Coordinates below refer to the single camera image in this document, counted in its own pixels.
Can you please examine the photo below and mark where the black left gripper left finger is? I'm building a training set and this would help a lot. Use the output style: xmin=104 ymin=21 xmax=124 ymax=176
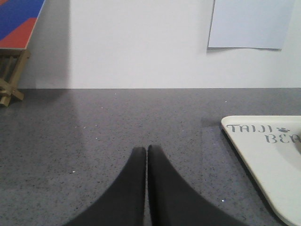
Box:
xmin=66 ymin=147 xmax=146 ymax=226

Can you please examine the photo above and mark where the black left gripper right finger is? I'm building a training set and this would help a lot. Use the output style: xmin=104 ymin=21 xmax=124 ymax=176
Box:
xmin=148 ymin=145 xmax=243 ymax=226

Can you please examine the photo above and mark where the white bear print tray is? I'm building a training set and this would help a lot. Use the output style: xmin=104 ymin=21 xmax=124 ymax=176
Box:
xmin=221 ymin=115 xmax=301 ymax=226

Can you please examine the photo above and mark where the pink round plate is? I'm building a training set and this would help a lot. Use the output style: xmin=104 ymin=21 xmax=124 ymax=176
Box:
xmin=295 ymin=139 xmax=301 ymax=152

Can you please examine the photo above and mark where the wooden dish rack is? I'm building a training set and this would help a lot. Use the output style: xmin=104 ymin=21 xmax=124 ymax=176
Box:
xmin=0 ymin=49 xmax=31 ymax=107

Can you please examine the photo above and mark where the blue and red board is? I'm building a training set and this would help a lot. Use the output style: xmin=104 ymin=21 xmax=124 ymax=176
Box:
xmin=0 ymin=0 xmax=45 ymax=49

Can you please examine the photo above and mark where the white paper sheet on wall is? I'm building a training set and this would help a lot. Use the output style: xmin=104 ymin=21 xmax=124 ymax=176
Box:
xmin=207 ymin=0 xmax=295 ymax=49

